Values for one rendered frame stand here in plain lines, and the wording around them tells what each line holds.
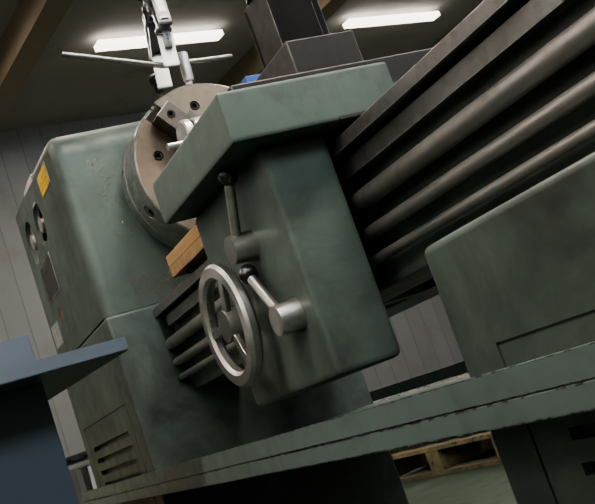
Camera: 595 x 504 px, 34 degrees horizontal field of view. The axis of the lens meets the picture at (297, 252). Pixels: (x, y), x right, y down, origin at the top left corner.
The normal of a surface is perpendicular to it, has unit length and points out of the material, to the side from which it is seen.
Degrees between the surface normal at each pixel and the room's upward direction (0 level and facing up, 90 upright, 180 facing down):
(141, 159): 90
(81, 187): 90
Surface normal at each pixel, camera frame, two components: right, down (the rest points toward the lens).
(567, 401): -0.87, 0.24
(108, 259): 0.36, -0.27
